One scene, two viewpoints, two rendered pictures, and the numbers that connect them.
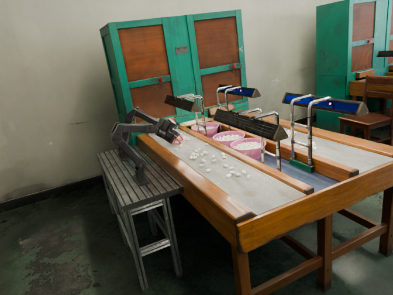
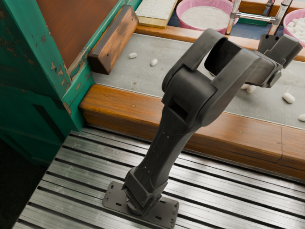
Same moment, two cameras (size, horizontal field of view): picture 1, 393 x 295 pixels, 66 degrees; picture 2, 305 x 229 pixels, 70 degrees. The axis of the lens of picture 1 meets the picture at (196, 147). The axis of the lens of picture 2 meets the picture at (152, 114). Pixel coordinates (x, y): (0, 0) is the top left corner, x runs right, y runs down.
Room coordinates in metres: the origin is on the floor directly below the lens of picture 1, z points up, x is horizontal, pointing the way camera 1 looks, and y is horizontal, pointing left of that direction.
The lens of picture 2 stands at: (2.40, 0.73, 1.29)
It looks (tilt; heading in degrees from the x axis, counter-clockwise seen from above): 55 degrees down; 311
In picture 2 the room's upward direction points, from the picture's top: 2 degrees counter-clockwise
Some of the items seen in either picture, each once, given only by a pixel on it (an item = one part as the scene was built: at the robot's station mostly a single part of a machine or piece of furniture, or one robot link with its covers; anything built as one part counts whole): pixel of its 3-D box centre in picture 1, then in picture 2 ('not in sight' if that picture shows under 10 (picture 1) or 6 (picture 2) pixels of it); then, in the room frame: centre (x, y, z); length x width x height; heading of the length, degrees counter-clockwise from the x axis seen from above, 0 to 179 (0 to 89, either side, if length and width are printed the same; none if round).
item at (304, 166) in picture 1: (310, 132); not in sight; (1.81, -0.73, 0.90); 0.20 x 0.19 x 0.45; 23
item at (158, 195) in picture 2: not in sight; (140, 190); (2.52, 0.64, 0.77); 0.09 x 0.06 x 0.06; 169
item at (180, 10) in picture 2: (205, 130); (205, 21); (2.80, -0.11, 0.72); 0.27 x 0.27 x 0.10
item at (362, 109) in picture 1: (319, 102); not in sight; (1.85, -0.81, 1.08); 0.62 x 0.08 x 0.07; 23
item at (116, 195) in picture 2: (123, 152); (140, 200); (2.52, 0.65, 0.71); 0.20 x 0.07 x 0.08; 22
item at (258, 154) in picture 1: (248, 149); not in sight; (2.13, -0.39, 0.72); 0.27 x 0.27 x 0.10
